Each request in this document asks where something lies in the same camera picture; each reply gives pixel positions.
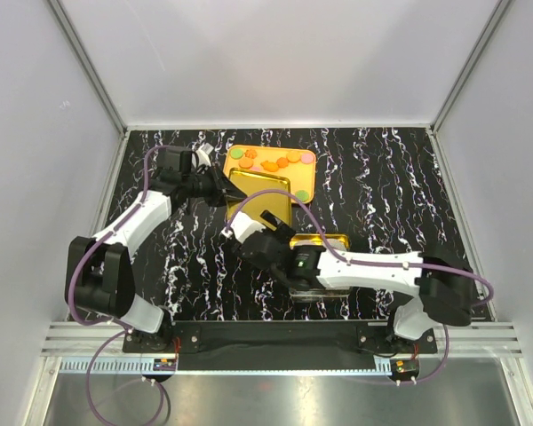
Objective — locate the orange swirl cookie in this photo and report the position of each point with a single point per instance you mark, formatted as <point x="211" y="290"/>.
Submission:
<point x="251" y="154"/>
<point x="282" y="162"/>

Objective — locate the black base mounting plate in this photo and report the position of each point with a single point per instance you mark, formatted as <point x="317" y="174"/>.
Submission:
<point x="276" y="346"/>

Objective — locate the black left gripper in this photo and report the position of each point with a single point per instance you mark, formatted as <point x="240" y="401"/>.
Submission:
<point x="224" y="190"/>

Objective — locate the green embossed round cookie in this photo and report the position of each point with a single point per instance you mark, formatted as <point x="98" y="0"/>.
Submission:
<point x="303" y="195"/>

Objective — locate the orange swirl cookie left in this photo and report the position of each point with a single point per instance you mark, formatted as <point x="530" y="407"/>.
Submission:
<point x="251" y="154"/>

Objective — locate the orange swirl cookie centre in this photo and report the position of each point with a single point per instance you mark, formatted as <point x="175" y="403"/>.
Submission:
<point x="282" y="162"/>

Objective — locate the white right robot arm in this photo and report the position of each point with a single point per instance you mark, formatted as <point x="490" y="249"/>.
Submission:
<point x="440" y="288"/>

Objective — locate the yellow plastic tray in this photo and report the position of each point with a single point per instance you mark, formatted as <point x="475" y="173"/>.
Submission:
<point x="300" y="175"/>

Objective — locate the yellow dotted cookie top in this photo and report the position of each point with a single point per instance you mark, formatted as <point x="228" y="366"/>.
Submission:
<point x="293" y="157"/>

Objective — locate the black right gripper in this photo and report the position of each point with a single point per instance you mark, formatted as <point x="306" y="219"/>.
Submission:
<point x="282" y="234"/>

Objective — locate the gold tin lid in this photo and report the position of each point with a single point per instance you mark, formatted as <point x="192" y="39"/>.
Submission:
<point x="251" y="182"/>

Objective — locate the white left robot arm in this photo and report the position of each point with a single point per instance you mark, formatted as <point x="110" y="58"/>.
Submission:
<point x="100" y="284"/>

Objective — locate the yellow dotted sandwich cookie left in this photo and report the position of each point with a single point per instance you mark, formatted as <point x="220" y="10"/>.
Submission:
<point x="246" y="163"/>

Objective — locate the gold cookie tin box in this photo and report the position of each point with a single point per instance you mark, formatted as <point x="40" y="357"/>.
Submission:
<point x="337" y="242"/>

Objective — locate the yellow cat-shaped cookie centre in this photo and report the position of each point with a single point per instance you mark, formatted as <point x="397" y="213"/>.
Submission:
<point x="270" y="166"/>

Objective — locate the pink round cookie right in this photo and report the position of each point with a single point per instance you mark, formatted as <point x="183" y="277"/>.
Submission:
<point x="307" y="158"/>

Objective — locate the green round cookie top-left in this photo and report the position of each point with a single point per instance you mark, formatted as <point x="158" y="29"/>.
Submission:
<point x="236" y="153"/>

